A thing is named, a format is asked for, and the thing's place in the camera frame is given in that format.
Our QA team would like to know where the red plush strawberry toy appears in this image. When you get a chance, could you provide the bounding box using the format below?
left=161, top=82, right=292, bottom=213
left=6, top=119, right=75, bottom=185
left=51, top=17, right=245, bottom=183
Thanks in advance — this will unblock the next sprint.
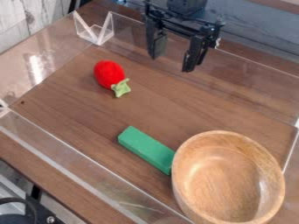
left=93, top=60, right=131, bottom=98

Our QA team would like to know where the green rectangular block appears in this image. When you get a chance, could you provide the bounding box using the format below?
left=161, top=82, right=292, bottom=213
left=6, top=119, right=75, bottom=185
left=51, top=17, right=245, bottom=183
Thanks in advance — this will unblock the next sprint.
left=117, top=126, right=175, bottom=175

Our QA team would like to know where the clear acrylic corner bracket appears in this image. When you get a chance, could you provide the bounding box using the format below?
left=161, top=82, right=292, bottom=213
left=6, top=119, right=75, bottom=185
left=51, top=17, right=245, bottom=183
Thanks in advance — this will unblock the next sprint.
left=72, top=11, right=115, bottom=46

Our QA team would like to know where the clear acrylic wall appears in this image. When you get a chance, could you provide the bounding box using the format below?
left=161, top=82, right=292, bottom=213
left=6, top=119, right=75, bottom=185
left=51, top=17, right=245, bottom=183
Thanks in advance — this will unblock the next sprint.
left=0, top=108, right=192, bottom=224
left=112, top=14, right=299, bottom=126

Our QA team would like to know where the black clamp with cable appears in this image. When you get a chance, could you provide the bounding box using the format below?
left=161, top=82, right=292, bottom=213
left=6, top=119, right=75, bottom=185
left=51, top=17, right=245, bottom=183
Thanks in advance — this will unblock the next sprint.
left=0, top=187, right=65, bottom=224

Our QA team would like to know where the clear acrylic back wall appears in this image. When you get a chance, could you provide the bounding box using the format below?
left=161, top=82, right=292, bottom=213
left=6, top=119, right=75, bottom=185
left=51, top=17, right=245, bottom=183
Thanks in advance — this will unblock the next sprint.
left=112, top=14, right=299, bottom=126

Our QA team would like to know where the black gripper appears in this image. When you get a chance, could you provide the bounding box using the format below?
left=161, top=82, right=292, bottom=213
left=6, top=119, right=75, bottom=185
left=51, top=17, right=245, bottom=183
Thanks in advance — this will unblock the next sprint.
left=144, top=0, right=225, bottom=73

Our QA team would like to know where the wooden bowl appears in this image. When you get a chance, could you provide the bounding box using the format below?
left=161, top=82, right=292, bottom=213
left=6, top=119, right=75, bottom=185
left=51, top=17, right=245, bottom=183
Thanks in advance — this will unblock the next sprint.
left=172, top=130, right=285, bottom=224

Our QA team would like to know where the clear acrylic front wall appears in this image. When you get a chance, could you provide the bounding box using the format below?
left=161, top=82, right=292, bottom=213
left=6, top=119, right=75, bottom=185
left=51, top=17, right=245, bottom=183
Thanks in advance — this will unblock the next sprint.
left=0, top=108, right=192, bottom=224

